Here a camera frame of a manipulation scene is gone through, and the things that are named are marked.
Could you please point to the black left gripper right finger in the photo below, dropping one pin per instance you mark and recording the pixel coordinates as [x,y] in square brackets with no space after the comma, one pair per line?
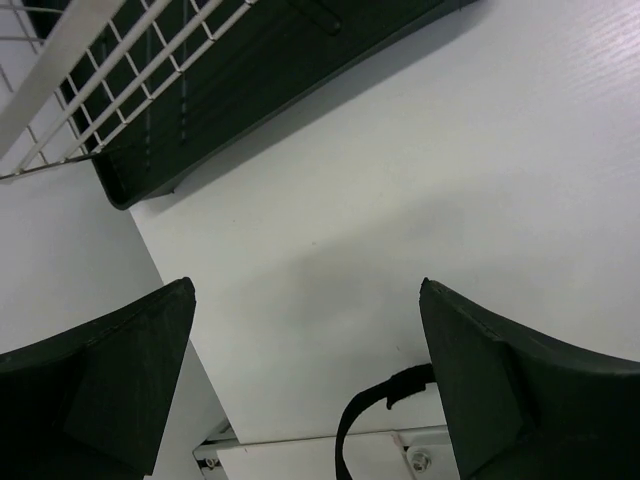
[520,404]

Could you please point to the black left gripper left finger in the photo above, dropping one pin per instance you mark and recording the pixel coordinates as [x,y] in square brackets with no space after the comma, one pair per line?
[93,402]

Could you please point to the black drip tray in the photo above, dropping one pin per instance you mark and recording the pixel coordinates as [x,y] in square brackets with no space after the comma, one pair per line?
[239,70]

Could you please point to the metal table frame bracket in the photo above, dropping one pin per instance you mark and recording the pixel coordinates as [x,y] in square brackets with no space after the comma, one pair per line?
[423,453]

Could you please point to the white wire dish rack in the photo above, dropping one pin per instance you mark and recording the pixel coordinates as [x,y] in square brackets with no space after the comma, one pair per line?
[56,54]

